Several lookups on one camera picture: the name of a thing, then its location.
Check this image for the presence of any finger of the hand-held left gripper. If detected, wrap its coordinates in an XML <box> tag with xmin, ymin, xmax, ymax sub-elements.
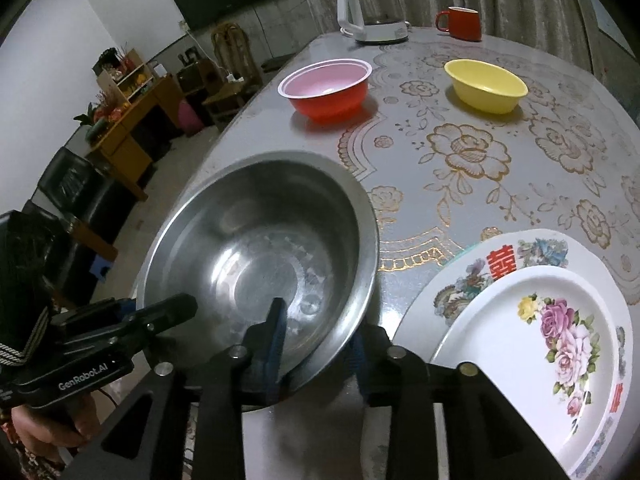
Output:
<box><xmin>52</xmin><ymin>298</ymin><xmax>139</xmax><ymax>328</ymax></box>
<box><xmin>62</xmin><ymin>294</ymin><xmax>199</xmax><ymax>361</ymax></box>

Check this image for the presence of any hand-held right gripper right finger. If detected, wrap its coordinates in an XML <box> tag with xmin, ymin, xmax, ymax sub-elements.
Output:
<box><xmin>350</xmin><ymin>325</ymin><xmax>566</xmax><ymax>480</ymax></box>

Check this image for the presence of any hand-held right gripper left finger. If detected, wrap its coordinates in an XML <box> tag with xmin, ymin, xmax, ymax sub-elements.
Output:
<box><xmin>65</xmin><ymin>297</ymin><xmax>289</xmax><ymax>480</ymax></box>

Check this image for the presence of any stainless steel basin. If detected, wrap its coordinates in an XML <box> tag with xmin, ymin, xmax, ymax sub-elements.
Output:
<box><xmin>136</xmin><ymin>151</ymin><xmax>381</xmax><ymax>413</ymax></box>

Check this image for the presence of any white floral plate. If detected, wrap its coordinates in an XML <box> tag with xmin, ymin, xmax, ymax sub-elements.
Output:
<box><xmin>429</xmin><ymin>265</ymin><xmax>634</xmax><ymax>476</ymax></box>

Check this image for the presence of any light blue plate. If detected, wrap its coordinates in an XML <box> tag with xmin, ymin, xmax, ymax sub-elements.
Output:
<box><xmin>441</xmin><ymin>241</ymin><xmax>483</xmax><ymax>268</ymax></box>

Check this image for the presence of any large white printed plate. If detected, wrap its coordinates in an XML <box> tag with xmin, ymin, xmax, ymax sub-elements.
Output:
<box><xmin>400</xmin><ymin>229</ymin><xmax>638</xmax><ymax>480</ymax></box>

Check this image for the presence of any red bowl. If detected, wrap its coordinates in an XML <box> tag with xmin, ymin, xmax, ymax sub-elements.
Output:
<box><xmin>277</xmin><ymin>58</ymin><xmax>374</xmax><ymax>122</ymax></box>

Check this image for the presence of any yellow bowl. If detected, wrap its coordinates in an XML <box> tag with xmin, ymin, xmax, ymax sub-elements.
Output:
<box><xmin>444</xmin><ymin>58</ymin><xmax>529</xmax><ymax>115</ymax></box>

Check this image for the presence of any person's left forearm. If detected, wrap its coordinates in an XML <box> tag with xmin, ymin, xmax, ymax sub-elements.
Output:
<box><xmin>0</xmin><ymin>210</ymin><xmax>69</xmax><ymax>369</ymax></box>

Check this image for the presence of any person's left hand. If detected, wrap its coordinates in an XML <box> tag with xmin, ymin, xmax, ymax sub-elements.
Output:
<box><xmin>9</xmin><ymin>394</ymin><xmax>102</xmax><ymax>462</ymax></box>

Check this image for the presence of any person's patterned clothing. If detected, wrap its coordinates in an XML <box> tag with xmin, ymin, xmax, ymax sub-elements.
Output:
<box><xmin>0</xmin><ymin>410</ymin><xmax>67</xmax><ymax>480</ymax></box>

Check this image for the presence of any black sofa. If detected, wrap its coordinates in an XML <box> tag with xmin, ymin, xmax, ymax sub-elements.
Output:
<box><xmin>22</xmin><ymin>147</ymin><xmax>137</xmax><ymax>311</ymax></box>

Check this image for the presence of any pink bag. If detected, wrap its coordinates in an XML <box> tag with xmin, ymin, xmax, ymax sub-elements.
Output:
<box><xmin>177</xmin><ymin>100</ymin><xmax>205</xmax><ymax>137</ymax></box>

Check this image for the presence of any cluttered wooden shelf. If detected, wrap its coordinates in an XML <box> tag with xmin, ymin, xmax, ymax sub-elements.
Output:
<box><xmin>92</xmin><ymin>47</ymin><xmax>169</xmax><ymax>111</ymax></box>

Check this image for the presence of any dark wooden chair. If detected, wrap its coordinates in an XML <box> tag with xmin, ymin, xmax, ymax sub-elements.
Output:
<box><xmin>202</xmin><ymin>22</ymin><xmax>264</xmax><ymax>132</ymax></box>

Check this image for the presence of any white electric kettle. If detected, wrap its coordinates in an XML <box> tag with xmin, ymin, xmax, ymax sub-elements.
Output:
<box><xmin>336</xmin><ymin>0</ymin><xmax>412</xmax><ymax>45</ymax></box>

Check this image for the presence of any red mug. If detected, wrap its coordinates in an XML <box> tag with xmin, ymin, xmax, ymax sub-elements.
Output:
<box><xmin>434</xmin><ymin>6</ymin><xmax>484</xmax><ymax>42</ymax></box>

